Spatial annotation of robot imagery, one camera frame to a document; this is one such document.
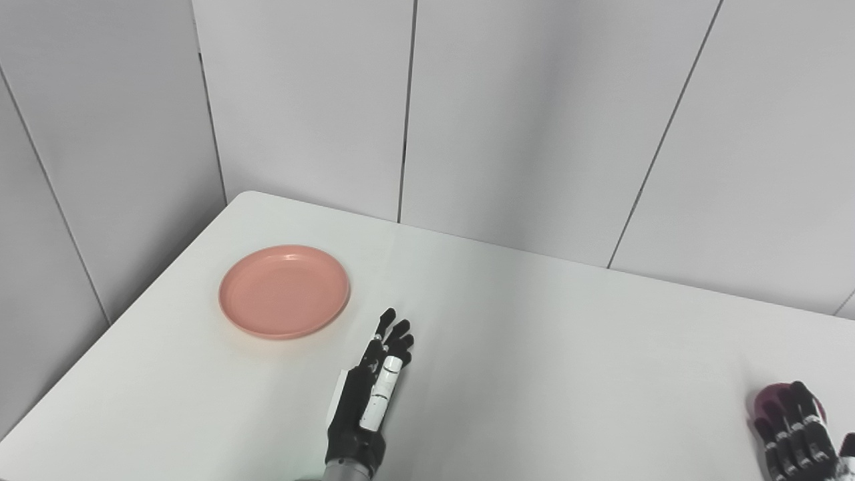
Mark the black and white right hand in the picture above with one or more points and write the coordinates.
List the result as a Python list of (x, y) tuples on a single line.
[(798, 441)]

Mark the black and white left hand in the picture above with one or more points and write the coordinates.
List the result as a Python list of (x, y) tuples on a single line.
[(354, 414)]

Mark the purple red onion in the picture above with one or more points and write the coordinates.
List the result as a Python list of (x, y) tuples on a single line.
[(768, 394)]

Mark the pink plate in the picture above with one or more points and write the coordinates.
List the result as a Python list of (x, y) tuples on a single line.
[(284, 292)]

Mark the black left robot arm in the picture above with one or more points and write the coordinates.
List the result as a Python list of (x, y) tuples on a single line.
[(340, 471)]

